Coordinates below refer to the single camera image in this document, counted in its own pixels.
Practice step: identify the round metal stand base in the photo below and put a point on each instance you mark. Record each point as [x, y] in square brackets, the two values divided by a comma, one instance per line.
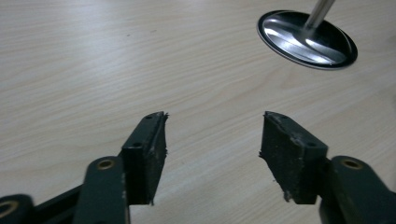
[306, 42]

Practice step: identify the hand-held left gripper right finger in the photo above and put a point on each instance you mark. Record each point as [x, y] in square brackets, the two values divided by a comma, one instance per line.
[295, 161]

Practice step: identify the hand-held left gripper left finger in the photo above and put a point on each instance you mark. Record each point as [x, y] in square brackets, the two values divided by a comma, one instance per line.
[143, 161]

